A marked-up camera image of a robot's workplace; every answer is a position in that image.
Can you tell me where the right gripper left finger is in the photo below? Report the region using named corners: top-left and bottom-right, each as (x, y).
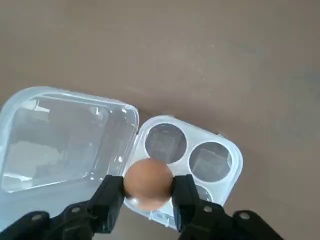
top-left (2, 174), bottom-right (125, 240)

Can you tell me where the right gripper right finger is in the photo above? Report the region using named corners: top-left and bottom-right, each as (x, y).
top-left (170, 174), bottom-right (285, 240)

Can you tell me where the brown egg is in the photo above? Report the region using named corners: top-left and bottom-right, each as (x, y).
top-left (123, 159), bottom-right (175, 211)

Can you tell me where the transparent four-slot egg tray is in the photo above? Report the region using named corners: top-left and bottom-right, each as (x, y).
top-left (0, 86), bottom-right (244, 231)

